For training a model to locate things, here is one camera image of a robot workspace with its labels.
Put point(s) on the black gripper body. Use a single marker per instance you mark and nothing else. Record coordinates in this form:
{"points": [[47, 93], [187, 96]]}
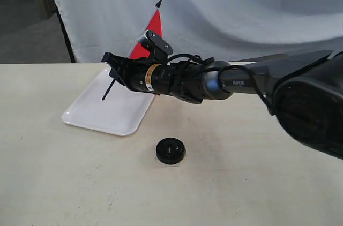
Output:
{"points": [[150, 78]]}

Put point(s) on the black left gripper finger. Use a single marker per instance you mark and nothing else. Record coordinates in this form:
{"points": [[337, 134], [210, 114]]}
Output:
{"points": [[114, 61]]}

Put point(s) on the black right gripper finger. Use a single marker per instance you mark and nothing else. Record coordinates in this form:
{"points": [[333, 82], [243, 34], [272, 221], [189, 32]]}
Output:
{"points": [[119, 73]]}

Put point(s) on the red flag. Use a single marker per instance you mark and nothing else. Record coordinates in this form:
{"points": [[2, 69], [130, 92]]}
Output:
{"points": [[139, 53]]}

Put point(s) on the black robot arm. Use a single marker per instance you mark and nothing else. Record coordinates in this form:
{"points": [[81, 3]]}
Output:
{"points": [[303, 92]]}

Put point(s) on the black round flag base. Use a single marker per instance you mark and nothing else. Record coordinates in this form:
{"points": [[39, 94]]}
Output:
{"points": [[170, 151]]}

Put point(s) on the white plastic tray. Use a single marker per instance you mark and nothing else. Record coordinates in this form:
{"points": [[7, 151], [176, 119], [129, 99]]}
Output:
{"points": [[120, 113]]}

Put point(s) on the black backdrop stand pole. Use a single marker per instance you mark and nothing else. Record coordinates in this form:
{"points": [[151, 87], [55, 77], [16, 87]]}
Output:
{"points": [[66, 38]]}

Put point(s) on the white cloth backdrop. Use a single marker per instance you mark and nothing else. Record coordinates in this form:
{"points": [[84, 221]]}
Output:
{"points": [[230, 30]]}

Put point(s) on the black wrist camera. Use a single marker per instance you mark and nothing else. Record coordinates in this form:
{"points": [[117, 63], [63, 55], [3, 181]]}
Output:
{"points": [[159, 50]]}

